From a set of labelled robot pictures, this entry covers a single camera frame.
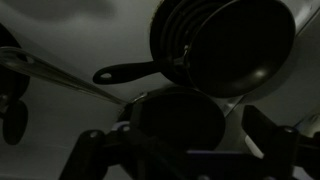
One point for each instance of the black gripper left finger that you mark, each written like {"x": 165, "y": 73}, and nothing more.
{"x": 86, "y": 156}

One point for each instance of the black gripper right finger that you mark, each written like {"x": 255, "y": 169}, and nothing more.
{"x": 270, "y": 143}

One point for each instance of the white electric stove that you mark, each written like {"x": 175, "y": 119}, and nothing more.
{"x": 83, "y": 40}

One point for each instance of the large black pot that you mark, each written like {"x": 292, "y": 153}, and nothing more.
{"x": 10, "y": 83}

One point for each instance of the black pan front left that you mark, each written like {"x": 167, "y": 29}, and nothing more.
{"x": 166, "y": 40}

